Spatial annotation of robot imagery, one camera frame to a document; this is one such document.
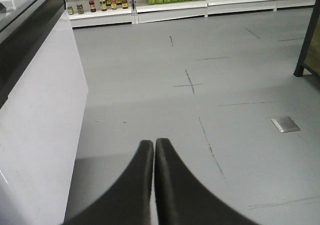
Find metal floor plate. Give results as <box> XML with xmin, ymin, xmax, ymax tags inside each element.
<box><xmin>271</xmin><ymin>116</ymin><xmax>301</xmax><ymax>133</ymax></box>

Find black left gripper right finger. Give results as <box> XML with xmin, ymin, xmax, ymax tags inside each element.
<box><xmin>154</xmin><ymin>138</ymin><xmax>255</xmax><ymax>225</ymax></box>

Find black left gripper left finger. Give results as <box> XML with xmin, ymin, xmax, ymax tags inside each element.
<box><xmin>64</xmin><ymin>140</ymin><xmax>154</xmax><ymax>225</ymax></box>

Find black display stand leg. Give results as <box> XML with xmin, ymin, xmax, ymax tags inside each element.
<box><xmin>293</xmin><ymin>6</ymin><xmax>320</xmax><ymax>78</ymax></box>

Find white store shelf unit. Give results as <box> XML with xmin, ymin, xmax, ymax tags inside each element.
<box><xmin>68</xmin><ymin>0</ymin><xmax>316</xmax><ymax>28</ymax></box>

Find white chest freezer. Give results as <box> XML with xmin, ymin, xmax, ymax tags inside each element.
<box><xmin>0</xmin><ymin>0</ymin><xmax>88</xmax><ymax>225</ymax></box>

